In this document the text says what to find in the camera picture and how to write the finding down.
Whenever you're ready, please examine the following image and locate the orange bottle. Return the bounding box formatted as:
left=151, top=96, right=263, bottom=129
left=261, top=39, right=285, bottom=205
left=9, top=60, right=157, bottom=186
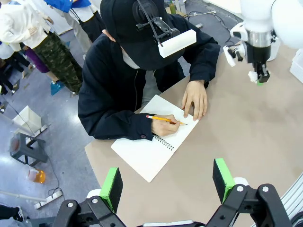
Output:
left=28, top=168, right=46, bottom=184

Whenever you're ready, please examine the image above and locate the black baseball cap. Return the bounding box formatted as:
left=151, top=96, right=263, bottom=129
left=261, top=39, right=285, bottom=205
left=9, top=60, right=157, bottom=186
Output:
left=99, top=0, right=187, bottom=71

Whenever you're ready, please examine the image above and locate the white paper ball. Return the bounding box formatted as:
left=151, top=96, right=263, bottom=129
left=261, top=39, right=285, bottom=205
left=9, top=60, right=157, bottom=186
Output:
left=248, top=70, right=259, bottom=83

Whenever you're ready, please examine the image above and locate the person's right forearm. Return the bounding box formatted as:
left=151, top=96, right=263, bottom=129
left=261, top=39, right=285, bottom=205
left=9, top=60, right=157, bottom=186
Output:
left=78, top=104, right=154, bottom=141

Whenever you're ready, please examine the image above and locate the grey plastic stool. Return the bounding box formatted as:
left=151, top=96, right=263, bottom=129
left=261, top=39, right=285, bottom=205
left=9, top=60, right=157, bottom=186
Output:
left=9, top=132, right=48, bottom=167

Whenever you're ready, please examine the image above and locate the yellow pencil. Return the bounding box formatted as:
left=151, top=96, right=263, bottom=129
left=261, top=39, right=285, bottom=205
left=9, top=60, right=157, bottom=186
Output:
left=145, top=114, right=188, bottom=125

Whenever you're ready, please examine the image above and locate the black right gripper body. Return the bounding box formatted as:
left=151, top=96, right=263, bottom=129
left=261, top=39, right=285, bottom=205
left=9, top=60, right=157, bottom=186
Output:
left=247, top=44, right=272, bottom=69

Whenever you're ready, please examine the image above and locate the person in black jacket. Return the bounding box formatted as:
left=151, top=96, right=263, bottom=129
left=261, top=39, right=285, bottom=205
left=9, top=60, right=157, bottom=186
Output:
left=77, top=0, right=221, bottom=141

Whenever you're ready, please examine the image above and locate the white head-mounted camera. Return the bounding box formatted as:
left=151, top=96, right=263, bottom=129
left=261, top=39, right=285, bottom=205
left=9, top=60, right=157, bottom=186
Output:
left=158, top=29, right=197, bottom=59

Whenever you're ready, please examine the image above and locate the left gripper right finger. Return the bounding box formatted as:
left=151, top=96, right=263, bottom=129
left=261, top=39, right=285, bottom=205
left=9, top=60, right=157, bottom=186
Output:
left=205, top=157, right=293, bottom=227

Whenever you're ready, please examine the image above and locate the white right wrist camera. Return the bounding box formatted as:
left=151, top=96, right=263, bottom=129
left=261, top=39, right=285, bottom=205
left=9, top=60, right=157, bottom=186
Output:
left=223, top=44, right=244, bottom=68

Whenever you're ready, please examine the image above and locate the white spiral notebook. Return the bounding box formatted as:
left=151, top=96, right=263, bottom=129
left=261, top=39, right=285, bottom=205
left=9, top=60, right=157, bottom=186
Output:
left=110, top=94, right=199, bottom=183

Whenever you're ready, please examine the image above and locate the black and white sneaker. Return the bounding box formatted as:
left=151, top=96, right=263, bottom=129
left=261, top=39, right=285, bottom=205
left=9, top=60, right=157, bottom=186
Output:
left=13, top=206, right=25, bottom=222

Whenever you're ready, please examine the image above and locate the black head camera mount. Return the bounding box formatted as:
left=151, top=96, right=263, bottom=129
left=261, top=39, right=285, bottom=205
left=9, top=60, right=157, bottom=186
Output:
left=132, top=0, right=181, bottom=47

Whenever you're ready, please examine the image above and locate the white lidded trash bin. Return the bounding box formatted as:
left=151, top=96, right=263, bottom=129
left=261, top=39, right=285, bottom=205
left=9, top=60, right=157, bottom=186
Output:
left=267, top=35, right=282, bottom=62

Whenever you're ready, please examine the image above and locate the person's left hand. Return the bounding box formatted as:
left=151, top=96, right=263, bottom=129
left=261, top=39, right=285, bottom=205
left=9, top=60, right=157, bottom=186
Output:
left=181, top=80, right=208, bottom=121

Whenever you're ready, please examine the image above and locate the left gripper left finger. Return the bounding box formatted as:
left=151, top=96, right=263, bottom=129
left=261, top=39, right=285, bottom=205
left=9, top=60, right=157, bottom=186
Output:
left=52, top=167, right=127, bottom=227

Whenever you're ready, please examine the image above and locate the white power strip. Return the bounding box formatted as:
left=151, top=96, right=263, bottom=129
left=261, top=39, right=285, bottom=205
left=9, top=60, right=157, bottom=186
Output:
left=34, top=190, right=63, bottom=210

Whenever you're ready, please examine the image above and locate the mannequin in cream cardigan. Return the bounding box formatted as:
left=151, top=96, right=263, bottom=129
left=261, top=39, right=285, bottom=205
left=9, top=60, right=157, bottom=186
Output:
left=0, top=0, right=83, bottom=94

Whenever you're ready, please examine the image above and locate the person's right hand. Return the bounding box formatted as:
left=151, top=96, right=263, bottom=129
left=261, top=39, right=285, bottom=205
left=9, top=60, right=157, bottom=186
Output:
left=151, top=114, right=181, bottom=137

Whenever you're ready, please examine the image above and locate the mannequin in blue shirt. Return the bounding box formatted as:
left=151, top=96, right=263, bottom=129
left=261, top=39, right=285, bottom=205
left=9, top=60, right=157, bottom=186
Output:
left=44, top=0, right=106, bottom=54

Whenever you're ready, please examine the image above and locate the white storage box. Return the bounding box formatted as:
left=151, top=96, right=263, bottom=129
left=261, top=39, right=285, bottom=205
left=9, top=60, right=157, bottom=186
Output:
left=13, top=105, right=48, bottom=138

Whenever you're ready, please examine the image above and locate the person's left forearm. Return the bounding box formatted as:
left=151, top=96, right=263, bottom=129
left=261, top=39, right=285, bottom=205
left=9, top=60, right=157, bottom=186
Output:
left=187, top=35, right=221, bottom=83

